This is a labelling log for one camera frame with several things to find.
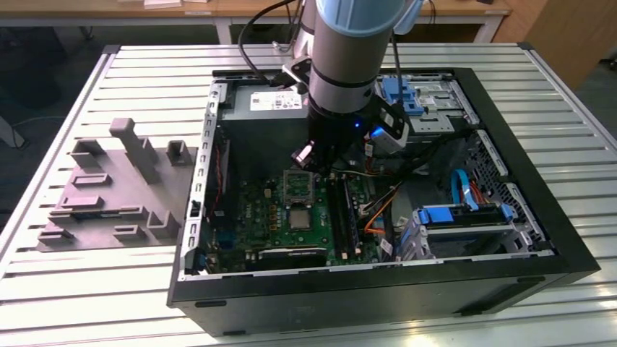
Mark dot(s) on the blue drive bay latch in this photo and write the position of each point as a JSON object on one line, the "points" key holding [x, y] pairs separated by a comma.
{"points": [[390, 92]]}

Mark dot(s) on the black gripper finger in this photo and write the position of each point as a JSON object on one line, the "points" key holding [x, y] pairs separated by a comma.
{"points": [[304, 155]]}

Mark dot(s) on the grey power supply unit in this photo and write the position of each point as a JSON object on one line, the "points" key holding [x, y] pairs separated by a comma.
{"points": [[260, 141]]}

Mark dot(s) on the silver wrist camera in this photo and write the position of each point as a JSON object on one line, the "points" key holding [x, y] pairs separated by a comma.
{"points": [[388, 139]]}

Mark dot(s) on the white box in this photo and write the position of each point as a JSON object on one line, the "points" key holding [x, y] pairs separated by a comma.
{"points": [[162, 3]]}

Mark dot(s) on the wooden cabinet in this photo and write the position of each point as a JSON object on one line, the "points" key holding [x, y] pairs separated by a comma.
{"points": [[569, 36]]}

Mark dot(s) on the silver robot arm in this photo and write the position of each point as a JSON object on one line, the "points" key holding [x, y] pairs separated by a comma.
{"points": [[342, 61]]}

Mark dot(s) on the black graphics card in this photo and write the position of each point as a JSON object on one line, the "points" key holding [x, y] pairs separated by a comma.
{"points": [[289, 261]]}

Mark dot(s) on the green motherboard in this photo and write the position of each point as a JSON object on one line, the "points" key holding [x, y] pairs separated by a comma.
{"points": [[260, 217]]}

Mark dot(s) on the blue VGA port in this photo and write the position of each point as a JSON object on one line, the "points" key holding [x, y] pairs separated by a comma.
{"points": [[226, 240]]}

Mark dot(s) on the silver disk bay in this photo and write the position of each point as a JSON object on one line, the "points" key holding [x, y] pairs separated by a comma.
{"points": [[462, 232]]}

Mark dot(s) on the black RAM slot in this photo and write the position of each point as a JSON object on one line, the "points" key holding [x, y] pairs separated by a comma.
{"points": [[342, 217], [349, 217], [336, 217], [354, 217]]}

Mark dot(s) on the hard disk in blue carrier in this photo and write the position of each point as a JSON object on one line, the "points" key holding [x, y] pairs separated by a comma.
{"points": [[435, 216]]}

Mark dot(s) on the silver drive bay cage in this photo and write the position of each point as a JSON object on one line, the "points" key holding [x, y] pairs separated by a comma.
{"points": [[433, 126]]}

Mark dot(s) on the grey parts rack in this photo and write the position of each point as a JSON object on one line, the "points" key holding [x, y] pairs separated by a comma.
{"points": [[120, 195]]}

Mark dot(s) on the black PC case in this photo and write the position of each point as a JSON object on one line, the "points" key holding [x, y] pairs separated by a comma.
{"points": [[385, 300]]}

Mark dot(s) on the blue port connector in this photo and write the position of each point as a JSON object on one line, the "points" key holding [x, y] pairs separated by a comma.
{"points": [[198, 262]]}

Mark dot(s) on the black camera bracket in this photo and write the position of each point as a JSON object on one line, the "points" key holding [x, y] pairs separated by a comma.
{"points": [[396, 112]]}

